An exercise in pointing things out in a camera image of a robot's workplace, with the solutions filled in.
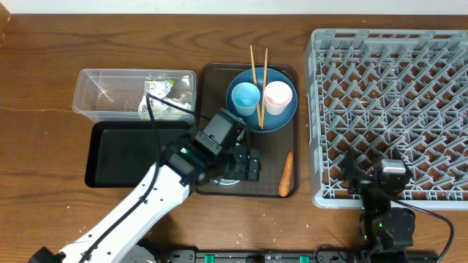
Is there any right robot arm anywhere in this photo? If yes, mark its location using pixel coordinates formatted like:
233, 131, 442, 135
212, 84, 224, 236
340, 150, 415, 262

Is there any pink cup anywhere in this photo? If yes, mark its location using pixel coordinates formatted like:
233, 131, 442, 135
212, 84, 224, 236
264, 81, 293, 115

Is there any white tissue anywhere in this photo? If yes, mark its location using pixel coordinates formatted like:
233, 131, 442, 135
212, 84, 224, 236
162, 75, 193, 110

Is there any right wooden chopstick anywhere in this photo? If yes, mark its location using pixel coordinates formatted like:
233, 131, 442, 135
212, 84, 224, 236
260, 48, 268, 130

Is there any light blue cup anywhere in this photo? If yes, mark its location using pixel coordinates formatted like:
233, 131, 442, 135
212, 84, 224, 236
231, 83, 260, 116

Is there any orange carrot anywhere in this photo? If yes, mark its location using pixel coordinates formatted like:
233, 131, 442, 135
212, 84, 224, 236
278, 151, 294, 197

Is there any green snack wrapper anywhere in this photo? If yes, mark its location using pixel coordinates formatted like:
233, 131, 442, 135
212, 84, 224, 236
138, 80, 174, 121

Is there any wooden chopstick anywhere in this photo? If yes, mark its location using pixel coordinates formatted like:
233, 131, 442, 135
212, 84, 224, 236
260, 48, 268, 130
249, 45, 261, 128

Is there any brown serving tray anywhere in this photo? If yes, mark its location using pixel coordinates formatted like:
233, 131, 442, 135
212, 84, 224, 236
197, 63, 299, 198

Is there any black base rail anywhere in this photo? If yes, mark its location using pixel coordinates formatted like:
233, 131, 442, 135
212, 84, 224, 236
160, 249, 439, 263

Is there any grey dishwasher rack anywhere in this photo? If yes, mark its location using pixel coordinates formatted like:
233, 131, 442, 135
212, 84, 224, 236
304, 28, 467, 210

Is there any left wooden chopstick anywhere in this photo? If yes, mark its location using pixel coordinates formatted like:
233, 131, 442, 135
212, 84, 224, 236
249, 45, 261, 128

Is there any clear plastic bin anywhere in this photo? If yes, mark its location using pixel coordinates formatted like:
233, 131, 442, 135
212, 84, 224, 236
73, 69, 197, 124

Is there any dark blue plate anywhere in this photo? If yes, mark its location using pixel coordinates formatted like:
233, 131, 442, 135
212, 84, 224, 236
226, 66, 298, 133

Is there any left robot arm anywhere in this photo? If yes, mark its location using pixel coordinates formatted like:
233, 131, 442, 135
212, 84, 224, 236
30, 109, 250, 263

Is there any light blue rice bowl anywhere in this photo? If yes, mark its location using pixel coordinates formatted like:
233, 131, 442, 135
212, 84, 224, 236
213, 142, 244, 186

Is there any black plastic tray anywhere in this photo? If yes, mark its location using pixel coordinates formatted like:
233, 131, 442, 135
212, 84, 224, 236
85, 121, 190, 188

